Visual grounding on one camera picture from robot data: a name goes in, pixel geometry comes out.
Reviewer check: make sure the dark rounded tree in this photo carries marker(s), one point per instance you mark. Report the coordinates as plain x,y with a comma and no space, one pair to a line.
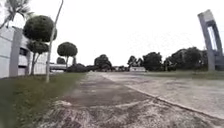
102,62

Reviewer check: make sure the low white building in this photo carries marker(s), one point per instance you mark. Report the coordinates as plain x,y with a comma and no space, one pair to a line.
137,69

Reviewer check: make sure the grey weathered concrete path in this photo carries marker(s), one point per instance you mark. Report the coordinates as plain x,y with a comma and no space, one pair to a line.
100,96

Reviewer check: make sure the dark bush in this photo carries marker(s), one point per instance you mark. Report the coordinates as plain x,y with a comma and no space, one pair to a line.
77,68

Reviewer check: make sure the small round-topped tree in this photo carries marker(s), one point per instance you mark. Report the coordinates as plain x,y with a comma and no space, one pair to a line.
67,49

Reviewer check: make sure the row of dark trees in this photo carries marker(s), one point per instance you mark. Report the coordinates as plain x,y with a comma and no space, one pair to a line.
173,60

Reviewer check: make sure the tall leaning grey pole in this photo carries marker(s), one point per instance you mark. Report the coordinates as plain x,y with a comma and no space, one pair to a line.
51,40

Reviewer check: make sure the grass strip beyond road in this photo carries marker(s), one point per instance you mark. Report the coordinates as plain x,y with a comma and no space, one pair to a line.
186,74

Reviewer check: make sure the grey asphalt road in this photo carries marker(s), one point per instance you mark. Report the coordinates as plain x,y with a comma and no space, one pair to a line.
186,90

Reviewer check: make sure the large round-topped tree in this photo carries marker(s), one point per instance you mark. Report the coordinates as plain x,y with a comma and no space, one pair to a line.
38,30

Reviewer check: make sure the green grass verge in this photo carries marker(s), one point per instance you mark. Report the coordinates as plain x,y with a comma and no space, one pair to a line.
30,93

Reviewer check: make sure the tall grey concrete arch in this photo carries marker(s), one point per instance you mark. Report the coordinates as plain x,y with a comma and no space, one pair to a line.
209,40

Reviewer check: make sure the white building with windows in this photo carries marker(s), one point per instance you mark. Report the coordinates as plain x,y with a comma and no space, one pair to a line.
10,53

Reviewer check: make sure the palm tree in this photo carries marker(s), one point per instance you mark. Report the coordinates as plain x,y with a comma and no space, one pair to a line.
15,8

